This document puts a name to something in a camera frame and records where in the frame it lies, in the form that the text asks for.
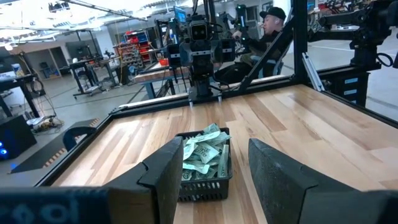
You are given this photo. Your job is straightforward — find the black computer with blue light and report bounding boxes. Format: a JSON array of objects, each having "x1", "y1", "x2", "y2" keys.
[{"x1": 0, "y1": 114, "x2": 38, "y2": 162}]

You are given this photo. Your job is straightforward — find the person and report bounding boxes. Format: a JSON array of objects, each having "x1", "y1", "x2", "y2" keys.
[{"x1": 214, "y1": 6, "x2": 294, "y2": 85}]

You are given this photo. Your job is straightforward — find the black drawer cabinet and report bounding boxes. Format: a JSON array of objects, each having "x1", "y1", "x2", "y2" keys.
[{"x1": 325, "y1": 70, "x2": 371, "y2": 108}]

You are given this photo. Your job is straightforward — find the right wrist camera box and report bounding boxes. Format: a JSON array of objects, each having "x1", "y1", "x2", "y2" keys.
[{"x1": 187, "y1": 20, "x2": 213, "y2": 42}]

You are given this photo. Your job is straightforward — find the tangled floor cables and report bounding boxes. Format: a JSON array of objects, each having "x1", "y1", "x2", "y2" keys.
[{"x1": 26, "y1": 77, "x2": 65, "y2": 134}]

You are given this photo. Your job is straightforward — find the red parts bin shelf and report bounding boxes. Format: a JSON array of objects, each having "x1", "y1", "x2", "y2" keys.
[{"x1": 112, "y1": 29, "x2": 154, "y2": 71}]

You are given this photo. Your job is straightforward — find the black office desk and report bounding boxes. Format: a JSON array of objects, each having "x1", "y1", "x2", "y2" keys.
[{"x1": 0, "y1": 73, "x2": 42, "y2": 119}]

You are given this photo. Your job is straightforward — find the silver metal bracket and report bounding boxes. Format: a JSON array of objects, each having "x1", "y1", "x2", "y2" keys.
[{"x1": 300, "y1": 52, "x2": 326, "y2": 93}]

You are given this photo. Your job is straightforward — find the blue office chair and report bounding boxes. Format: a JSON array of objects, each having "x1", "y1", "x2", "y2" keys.
[{"x1": 250, "y1": 55, "x2": 285, "y2": 78}]

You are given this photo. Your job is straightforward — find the black rolling workbench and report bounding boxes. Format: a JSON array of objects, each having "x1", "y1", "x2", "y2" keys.
[{"x1": 68, "y1": 55, "x2": 122, "y2": 100}]

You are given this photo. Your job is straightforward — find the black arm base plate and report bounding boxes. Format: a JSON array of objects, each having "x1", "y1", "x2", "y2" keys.
[{"x1": 187, "y1": 85, "x2": 223, "y2": 104}]

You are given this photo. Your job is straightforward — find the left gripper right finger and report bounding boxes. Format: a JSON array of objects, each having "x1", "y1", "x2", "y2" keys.
[{"x1": 248, "y1": 138, "x2": 358, "y2": 224}]

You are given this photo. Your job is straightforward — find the black aluminium table frame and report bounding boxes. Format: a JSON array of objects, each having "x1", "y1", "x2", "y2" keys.
[{"x1": 35, "y1": 73, "x2": 398, "y2": 187}]

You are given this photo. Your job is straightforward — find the black mesh plastic basket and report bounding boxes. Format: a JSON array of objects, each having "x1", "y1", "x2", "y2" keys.
[{"x1": 174, "y1": 126, "x2": 233, "y2": 202}]

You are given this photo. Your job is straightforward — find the black upright frame post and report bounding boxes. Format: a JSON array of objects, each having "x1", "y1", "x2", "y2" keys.
[{"x1": 291, "y1": 0, "x2": 309, "y2": 83}]

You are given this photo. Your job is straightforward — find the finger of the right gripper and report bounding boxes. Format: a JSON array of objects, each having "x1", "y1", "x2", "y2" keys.
[
  {"x1": 191, "y1": 62, "x2": 203, "y2": 86},
  {"x1": 201, "y1": 62, "x2": 213, "y2": 86}
]

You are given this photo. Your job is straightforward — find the black diagonal frame brace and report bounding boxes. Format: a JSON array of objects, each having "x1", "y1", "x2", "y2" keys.
[{"x1": 238, "y1": 7, "x2": 295, "y2": 94}]

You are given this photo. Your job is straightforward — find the blue lit monitor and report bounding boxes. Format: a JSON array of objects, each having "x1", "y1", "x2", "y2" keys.
[{"x1": 173, "y1": 5, "x2": 188, "y2": 25}]

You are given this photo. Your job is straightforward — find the black table clamp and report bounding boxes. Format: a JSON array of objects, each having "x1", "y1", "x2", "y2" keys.
[{"x1": 62, "y1": 126, "x2": 98, "y2": 152}]

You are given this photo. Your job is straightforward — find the hazard striped floor mat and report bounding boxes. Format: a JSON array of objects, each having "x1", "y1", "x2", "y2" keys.
[{"x1": 11, "y1": 117, "x2": 101, "y2": 174}]

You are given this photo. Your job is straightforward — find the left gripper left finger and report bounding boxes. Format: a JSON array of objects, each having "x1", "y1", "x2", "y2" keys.
[{"x1": 103, "y1": 136, "x2": 185, "y2": 224}]

